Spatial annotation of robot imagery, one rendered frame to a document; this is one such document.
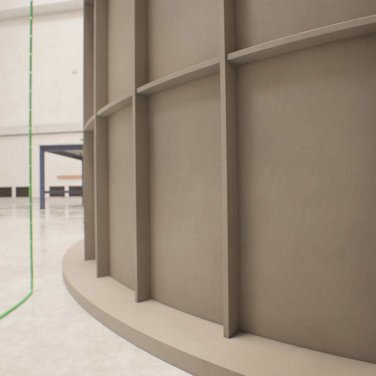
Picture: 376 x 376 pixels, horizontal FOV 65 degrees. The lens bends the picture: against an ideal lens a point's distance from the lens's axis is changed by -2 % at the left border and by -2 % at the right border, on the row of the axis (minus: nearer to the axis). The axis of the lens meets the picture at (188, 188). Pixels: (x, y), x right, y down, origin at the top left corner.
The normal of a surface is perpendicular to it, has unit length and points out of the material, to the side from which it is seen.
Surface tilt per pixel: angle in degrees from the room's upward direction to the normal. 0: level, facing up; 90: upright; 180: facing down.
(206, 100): 90
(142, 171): 90
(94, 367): 0
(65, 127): 90
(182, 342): 0
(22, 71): 90
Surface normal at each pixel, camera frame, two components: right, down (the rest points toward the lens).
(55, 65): -0.14, 0.00
